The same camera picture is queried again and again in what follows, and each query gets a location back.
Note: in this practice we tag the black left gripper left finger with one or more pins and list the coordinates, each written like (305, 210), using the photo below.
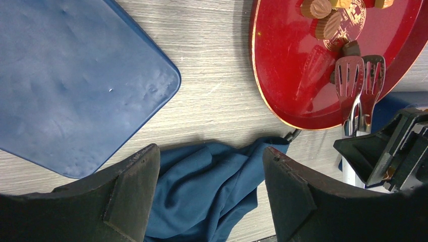
(110, 205)

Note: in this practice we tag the blue chocolate tin box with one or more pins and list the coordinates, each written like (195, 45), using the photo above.
(394, 107)

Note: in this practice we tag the yellow square chocolate piece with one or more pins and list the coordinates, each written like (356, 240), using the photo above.
(341, 3)

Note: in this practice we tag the brown ridged chocolate piece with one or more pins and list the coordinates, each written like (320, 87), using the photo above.
(315, 9)
(327, 26)

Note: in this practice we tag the dark blue cloth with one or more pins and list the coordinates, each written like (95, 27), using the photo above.
(204, 190)

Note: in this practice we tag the clear plastic metal tongs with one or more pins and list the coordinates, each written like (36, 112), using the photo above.
(359, 82)

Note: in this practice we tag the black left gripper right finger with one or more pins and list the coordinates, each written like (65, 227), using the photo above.
(307, 205)

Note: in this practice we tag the red round tray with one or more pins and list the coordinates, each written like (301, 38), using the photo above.
(292, 67)

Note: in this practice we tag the dark oval chocolate piece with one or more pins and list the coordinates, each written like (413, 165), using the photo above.
(351, 49)

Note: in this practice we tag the blue tin lid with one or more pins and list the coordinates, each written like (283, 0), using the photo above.
(78, 80)

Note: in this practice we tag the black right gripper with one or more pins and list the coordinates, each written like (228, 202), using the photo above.
(395, 154)

